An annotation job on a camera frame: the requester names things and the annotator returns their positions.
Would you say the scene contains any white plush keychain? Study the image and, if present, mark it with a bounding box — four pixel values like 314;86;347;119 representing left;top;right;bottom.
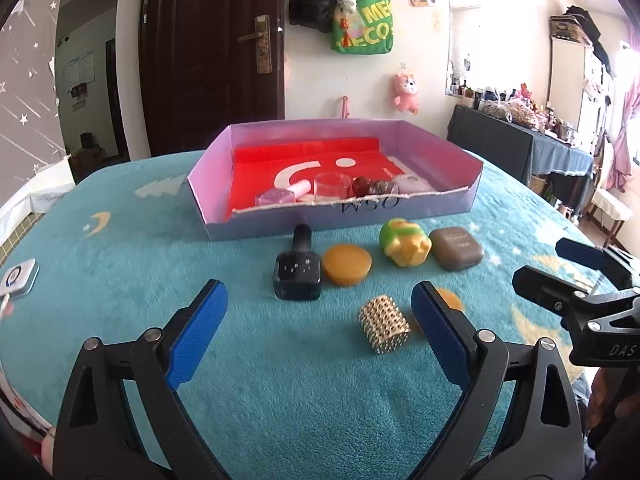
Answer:
336;0;357;15

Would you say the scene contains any green yellow toy figure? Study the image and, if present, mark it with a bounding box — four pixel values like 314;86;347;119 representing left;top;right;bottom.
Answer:
378;218;432;268

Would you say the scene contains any brass door handle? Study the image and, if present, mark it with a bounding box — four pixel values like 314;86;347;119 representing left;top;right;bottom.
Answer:
238;14;272;75

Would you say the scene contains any pink plush toy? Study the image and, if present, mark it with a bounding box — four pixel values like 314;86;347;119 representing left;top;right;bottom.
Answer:
394;73;419;115

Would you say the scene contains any orange round soap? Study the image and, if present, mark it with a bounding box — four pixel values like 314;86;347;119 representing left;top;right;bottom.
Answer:
321;244;372;287

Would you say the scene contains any orange ball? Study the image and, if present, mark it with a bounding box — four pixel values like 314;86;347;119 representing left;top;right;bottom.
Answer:
436;287;465;312

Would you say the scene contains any clear plastic cup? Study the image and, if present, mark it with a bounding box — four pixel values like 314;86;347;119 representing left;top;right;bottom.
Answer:
314;171;352;202

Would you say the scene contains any green tote bag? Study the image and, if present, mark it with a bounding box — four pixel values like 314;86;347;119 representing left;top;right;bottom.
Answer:
331;0;394;55

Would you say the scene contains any purple cardboard box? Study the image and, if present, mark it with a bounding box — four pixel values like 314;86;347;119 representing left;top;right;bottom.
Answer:
188;118;483;240

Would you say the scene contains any pink white round device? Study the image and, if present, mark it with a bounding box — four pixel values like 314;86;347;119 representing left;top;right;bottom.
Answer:
392;174;434;194

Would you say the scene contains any dark red glossy ball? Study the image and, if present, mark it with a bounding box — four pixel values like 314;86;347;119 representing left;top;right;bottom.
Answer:
352;177;373;197

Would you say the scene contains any dark covered side table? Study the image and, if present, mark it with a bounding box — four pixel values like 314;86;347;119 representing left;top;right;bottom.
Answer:
447;105;593;184

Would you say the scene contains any gold studded cylinder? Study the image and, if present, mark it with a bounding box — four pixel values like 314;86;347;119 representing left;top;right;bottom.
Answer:
358;295;411;354

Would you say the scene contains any pink nail polish bottle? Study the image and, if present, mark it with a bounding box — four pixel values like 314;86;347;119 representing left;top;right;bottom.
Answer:
255;179;311;207

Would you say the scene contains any dark brown door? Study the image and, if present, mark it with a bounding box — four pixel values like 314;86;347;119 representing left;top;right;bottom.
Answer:
139;0;284;156

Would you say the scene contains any brown earbud case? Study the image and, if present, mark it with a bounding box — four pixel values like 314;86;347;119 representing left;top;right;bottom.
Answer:
430;226;484;272

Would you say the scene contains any pink stick on wall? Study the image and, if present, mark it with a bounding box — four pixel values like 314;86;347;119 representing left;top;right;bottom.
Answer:
341;96;350;119

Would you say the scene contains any small white timer device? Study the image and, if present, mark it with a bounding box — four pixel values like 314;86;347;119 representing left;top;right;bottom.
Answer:
0;258;39;298

